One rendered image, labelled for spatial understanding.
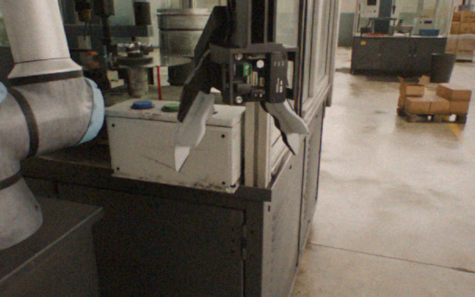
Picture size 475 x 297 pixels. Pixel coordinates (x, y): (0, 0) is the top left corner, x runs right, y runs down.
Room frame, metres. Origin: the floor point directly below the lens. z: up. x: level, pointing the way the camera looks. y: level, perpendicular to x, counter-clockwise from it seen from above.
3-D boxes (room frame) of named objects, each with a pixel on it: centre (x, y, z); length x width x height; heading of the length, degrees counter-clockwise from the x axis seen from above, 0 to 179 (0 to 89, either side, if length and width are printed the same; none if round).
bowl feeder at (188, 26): (1.95, 0.24, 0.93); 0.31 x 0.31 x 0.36
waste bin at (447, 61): (6.55, -3.48, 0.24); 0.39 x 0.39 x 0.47
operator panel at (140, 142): (0.77, 0.12, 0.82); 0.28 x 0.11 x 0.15; 72
